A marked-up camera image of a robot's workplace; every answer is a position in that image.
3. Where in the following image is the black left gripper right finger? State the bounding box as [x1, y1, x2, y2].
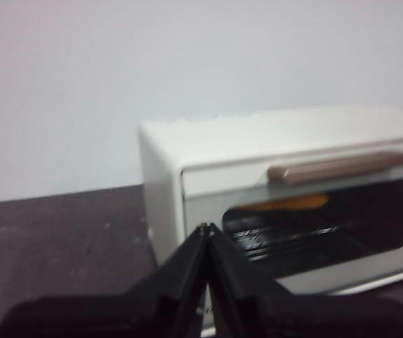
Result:
[207, 223, 403, 338]

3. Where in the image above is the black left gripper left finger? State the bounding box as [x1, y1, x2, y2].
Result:
[0, 223, 208, 338]

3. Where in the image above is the oven door with tan handle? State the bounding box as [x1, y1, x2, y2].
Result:
[181, 150, 403, 296]

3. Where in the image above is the yellow corn cob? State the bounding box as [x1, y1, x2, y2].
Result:
[246, 193, 330, 213]

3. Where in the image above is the white toaster oven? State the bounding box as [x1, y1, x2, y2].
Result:
[137, 105, 403, 338]

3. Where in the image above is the metal wire oven rack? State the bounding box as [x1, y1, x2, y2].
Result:
[235, 223, 368, 263]

